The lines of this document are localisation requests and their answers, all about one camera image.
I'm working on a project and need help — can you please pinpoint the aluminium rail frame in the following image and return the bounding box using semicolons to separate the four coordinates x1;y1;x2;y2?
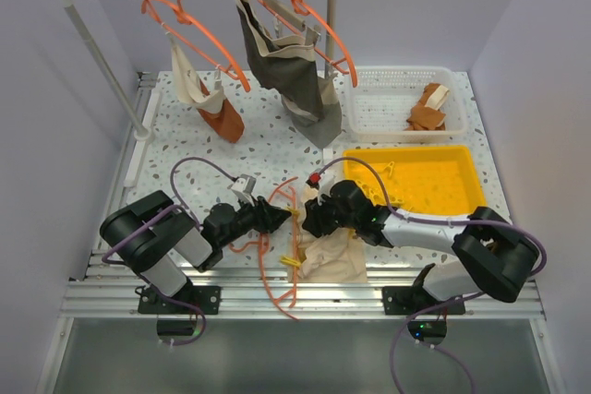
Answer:
60;72;545;321

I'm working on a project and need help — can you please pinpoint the pile of cream clothespins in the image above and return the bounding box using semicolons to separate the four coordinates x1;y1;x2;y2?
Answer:
351;161;404;206

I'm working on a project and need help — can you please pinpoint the brown and cream underwear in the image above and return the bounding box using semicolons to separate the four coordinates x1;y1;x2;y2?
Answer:
405;83;451;131

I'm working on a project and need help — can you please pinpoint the orange hanging underwear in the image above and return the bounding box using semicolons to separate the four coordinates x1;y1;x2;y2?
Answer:
196;80;245;143

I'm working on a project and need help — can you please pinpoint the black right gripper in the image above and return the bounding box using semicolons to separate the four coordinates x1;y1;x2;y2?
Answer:
302;188;359;239

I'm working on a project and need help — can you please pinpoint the orange hanger with clothes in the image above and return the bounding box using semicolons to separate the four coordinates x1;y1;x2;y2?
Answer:
140;0;252;93

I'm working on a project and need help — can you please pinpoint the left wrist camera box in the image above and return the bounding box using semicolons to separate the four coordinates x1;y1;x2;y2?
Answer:
229;174;256;202

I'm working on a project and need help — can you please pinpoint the wooden clip hanger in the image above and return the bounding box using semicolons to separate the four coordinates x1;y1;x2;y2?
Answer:
235;0;323;44

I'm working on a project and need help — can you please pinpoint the beige hanging underwear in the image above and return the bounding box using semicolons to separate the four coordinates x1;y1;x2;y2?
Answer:
168;35;226;115

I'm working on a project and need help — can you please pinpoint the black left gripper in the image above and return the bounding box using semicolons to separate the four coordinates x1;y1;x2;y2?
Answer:
219;192;291;248

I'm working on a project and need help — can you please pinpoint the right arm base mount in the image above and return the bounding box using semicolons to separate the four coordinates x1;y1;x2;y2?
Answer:
381;264;466;345

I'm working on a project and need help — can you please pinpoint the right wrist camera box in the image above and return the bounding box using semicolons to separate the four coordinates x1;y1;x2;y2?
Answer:
306;170;336;195

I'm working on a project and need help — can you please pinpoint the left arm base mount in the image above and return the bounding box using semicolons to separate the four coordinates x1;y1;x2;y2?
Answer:
135;285;221;340

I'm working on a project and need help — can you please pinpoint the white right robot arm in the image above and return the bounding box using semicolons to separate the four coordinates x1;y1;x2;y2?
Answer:
303;180;540;314

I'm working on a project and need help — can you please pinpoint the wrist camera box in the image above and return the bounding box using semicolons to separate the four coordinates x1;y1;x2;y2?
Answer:
229;174;256;202
306;170;336;195

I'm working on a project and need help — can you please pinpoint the grey hanging underwear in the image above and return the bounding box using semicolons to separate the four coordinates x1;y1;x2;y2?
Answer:
235;0;342;149

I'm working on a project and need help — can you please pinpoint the white plastic basket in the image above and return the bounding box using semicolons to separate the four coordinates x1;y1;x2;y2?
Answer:
342;66;468;144

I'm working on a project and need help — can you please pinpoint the yellow plastic tray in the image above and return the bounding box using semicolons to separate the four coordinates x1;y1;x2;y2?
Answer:
344;146;487;216

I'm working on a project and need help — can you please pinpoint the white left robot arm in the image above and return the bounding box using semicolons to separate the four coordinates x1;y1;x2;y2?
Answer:
99;190;291;314

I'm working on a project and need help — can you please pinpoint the yellow clothespin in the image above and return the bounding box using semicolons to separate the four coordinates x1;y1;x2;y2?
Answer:
280;256;301;269
286;207;300;219

